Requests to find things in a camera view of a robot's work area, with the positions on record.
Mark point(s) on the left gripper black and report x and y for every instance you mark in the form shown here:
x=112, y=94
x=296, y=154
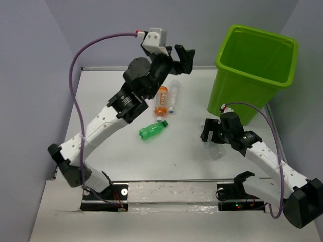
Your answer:
x=186, y=58

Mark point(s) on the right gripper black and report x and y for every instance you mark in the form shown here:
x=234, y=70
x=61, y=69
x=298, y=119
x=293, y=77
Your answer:
x=211, y=124

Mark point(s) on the blue white labelled bottle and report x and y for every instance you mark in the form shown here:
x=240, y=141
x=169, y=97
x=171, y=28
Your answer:
x=217, y=151

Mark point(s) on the clear bottle blue-ring cap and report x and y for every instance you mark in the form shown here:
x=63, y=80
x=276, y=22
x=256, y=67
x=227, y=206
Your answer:
x=174, y=90

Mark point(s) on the orange labelled tall bottle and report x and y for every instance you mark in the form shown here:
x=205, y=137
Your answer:
x=160, y=110

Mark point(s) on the green crushed plastic bottle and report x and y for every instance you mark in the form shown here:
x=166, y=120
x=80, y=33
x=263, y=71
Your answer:
x=152, y=130

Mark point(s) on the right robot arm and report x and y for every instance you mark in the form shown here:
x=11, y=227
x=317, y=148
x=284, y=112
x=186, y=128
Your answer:
x=299, y=198

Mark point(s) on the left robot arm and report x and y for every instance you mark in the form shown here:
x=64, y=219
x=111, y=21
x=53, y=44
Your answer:
x=143, y=78

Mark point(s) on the green plastic bin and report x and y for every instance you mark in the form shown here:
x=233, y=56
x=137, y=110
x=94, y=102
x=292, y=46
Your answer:
x=252, y=66

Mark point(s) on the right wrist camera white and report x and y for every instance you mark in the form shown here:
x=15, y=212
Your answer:
x=224, y=109

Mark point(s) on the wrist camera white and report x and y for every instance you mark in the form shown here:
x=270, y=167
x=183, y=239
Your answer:
x=224, y=109
x=154, y=40

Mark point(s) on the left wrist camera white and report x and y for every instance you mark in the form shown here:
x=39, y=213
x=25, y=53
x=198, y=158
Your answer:
x=154, y=40

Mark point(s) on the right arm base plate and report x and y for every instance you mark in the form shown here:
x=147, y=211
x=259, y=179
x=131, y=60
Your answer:
x=232, y=197

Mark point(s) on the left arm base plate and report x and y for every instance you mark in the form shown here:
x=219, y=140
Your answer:
x=115, y=200

